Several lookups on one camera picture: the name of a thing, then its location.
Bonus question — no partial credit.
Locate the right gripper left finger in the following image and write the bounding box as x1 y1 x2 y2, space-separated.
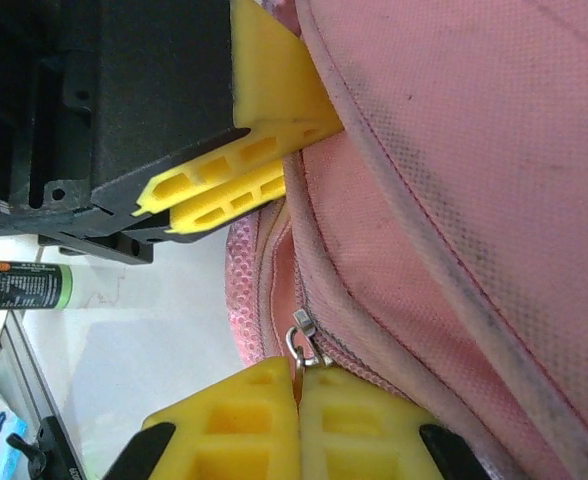
101 355 301 480

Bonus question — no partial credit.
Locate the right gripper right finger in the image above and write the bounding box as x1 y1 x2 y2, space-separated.
298 367 493 480

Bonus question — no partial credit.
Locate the pink backpack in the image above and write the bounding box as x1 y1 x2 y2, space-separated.
223 0 588 480

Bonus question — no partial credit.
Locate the black green labelled tube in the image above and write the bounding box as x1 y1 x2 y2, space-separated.
0 258 113 312

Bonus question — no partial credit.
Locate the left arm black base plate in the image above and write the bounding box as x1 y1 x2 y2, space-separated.
6 414 88 480

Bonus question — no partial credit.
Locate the aluminium mounting rail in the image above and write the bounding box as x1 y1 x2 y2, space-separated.
0 309 78 480

